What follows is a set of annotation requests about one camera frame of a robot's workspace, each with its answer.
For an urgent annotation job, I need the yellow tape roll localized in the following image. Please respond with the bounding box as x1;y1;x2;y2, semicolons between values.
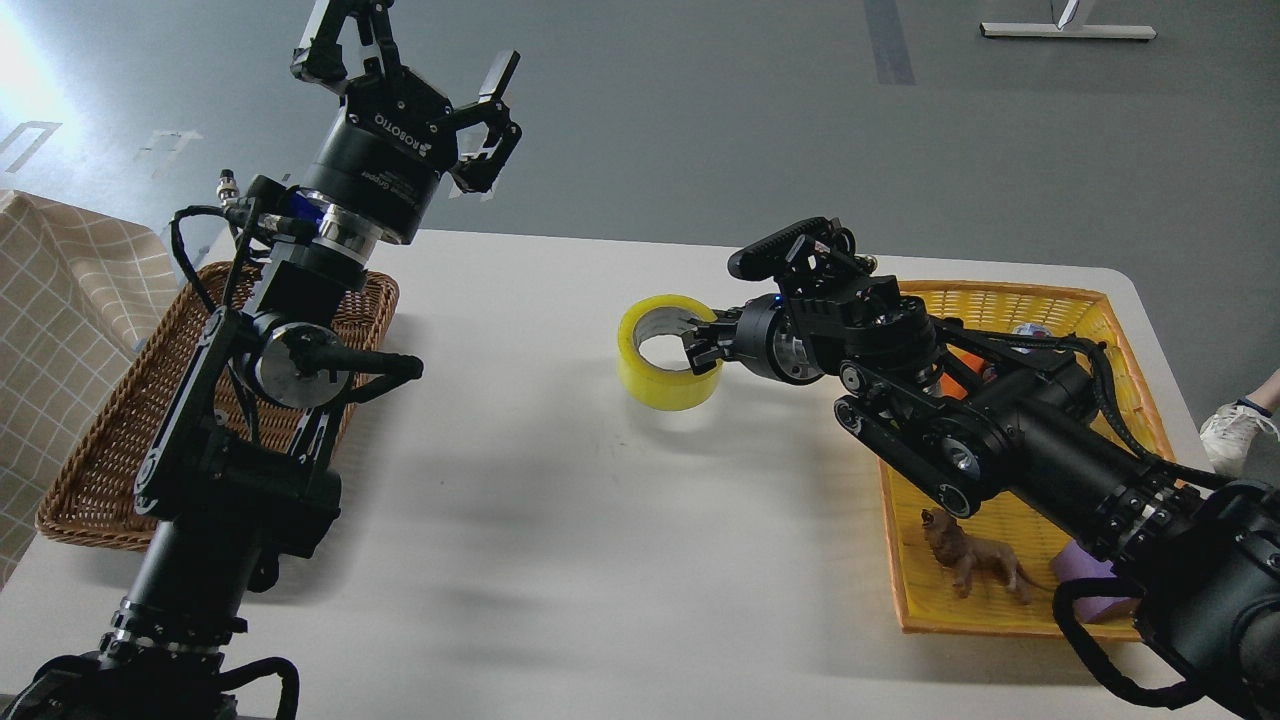
614;293;723;411

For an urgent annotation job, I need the purple foam block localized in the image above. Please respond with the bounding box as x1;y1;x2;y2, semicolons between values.
1050;539;1138;624

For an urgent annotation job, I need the brown wicker basket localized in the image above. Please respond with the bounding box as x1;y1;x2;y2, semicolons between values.
36;272;401;551

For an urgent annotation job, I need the white stand base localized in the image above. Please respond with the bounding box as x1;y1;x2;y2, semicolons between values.
979;1;1158;42

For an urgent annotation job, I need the orange toy carrot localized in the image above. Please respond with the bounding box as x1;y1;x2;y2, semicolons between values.
940;346;989;398

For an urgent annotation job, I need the beige checkered cloth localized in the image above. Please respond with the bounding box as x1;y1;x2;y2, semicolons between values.
1;190;177;579

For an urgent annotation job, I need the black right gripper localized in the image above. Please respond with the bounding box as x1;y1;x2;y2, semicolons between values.
677;295;824;386

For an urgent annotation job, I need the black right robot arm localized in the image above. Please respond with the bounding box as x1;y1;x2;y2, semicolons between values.
677;217;1279;719

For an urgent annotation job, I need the white sneaker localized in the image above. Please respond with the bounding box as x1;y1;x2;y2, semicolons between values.
1199;398;1277;477

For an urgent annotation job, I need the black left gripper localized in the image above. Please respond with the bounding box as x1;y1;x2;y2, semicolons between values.
291;0;524;246

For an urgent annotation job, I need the brown toy lion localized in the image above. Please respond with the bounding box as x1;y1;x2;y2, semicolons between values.
920;509;1050;603

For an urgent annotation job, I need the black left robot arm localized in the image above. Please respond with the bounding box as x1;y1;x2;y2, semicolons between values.
3;1;522;719

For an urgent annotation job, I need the small soda can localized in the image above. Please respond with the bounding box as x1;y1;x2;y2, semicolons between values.
1011;322;1053;338

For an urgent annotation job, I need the yellow plastic basket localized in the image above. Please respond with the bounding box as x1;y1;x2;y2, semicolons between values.
879;281;1176;638

